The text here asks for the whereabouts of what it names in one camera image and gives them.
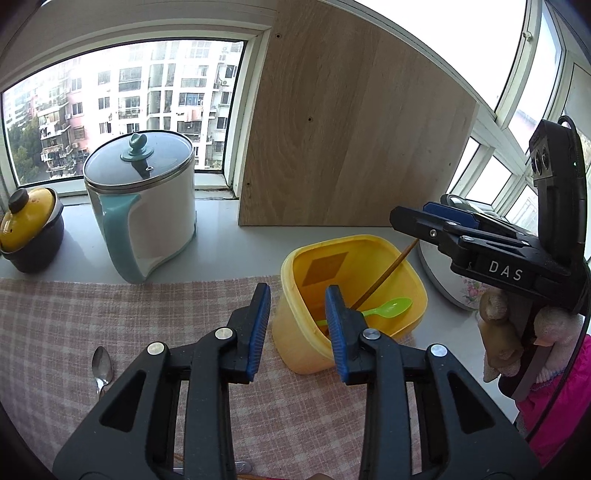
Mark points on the white window frame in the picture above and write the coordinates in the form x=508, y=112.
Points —
x=251, y=115
x=485, y=138

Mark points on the wooden chopstick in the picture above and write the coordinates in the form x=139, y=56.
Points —
x=388, y=272

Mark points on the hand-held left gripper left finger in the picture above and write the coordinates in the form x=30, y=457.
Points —
x=259, y=332

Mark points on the glass lid with teal knob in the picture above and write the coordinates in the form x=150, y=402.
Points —
x=115, y=161

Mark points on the yellow casserole lid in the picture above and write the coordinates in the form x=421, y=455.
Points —
x=32, y=217

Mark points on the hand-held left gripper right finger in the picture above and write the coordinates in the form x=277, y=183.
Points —
x=334, y=337

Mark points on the person's right hand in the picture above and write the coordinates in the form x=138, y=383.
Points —
x=498, y=337

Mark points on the dark casserole pot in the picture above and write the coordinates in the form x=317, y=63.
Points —
x=37, y=254

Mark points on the white floral round tray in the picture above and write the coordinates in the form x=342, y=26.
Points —
x=438, y=277

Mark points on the yellow plastic container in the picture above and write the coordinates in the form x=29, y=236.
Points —
x=300, y=341

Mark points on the pink checked cloth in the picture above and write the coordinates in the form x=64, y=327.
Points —
x=92, y=314

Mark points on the white and teal pot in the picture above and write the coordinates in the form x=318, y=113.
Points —
x=161, y=221

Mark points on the green plastic spoon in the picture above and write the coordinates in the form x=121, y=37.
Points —
x=395, y=308

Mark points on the person's right forearm pink sleeve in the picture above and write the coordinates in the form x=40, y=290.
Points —
x=563, y=392

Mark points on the wooden board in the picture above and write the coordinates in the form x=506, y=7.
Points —
x=346, y=138

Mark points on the metal spoon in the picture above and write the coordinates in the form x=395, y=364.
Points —
x=102, y=364

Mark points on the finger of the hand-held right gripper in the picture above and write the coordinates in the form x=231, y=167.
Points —
x=415, y=224
x=450, y=213

